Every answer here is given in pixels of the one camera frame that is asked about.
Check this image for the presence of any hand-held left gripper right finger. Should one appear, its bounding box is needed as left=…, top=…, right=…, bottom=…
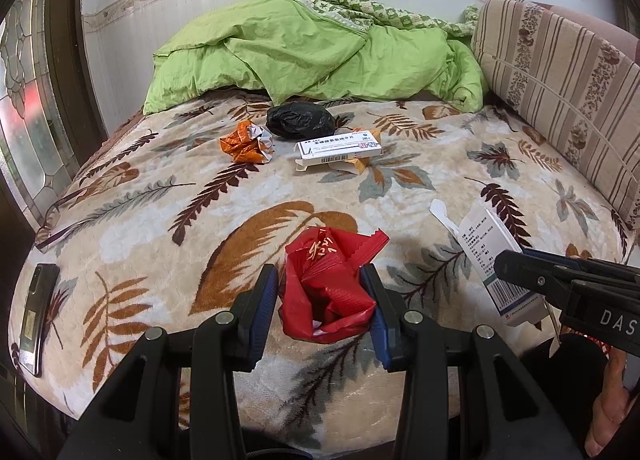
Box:
left=359, top=264, right=583, bottom=460

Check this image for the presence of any small orange carton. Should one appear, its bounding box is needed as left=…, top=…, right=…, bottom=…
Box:
left=327, top=127, right=383, bottom=176

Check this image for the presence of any striped floral headboard cushion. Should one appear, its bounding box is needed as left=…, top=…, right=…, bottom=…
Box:
left=470, top=0, right=640, bottom=231

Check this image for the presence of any green patterned quilt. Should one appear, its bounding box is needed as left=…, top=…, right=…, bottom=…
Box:
left=277, top=0, right=481, bottom=38

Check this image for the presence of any white medicine box with barcode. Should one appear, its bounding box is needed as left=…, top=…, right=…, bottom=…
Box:
left=429, top=199, right=551, bottom=327

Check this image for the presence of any crumpled orange foil wrapper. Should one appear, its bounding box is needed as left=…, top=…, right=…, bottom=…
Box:
left=219, top=120, right=275, bottom=166

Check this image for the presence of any red plastic bag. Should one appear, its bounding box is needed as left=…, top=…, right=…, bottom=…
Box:
left=278, top=226, right=390, bottom=345

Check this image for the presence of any leaf printed blanket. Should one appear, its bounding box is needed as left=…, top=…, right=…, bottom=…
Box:
left=15, top=90, right=636, bottom=446

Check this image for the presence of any pink upholstered headboard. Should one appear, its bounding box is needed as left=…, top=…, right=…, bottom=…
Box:
left=534, top=1, right=640, bottom=64

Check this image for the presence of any person's right hand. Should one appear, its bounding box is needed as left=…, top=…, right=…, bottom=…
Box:
left=582, top=353, right=640, bottom=459

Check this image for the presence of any small knotted black plastic bag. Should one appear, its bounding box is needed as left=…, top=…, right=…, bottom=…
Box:
left=265, top=101, right=336, bottom=141

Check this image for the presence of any black smartphone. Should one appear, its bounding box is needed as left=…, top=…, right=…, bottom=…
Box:
left=19, top=263, right=61, bottom=378

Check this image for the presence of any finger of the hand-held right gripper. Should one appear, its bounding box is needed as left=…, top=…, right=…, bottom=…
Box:
left=494, top=250, right=582, bottom=300
left=522, top=247, right=640, bottom=287

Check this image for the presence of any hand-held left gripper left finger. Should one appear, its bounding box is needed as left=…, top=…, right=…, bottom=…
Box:
left=57, top=263, right=280, bottom=460

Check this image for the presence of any white medicine box blue label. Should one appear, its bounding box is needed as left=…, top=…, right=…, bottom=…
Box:
left=294, top=129, right=385, bottom=173

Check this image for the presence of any stained glass door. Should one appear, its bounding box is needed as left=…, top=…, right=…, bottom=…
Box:
left=0, top=0, right=83, bottom=221

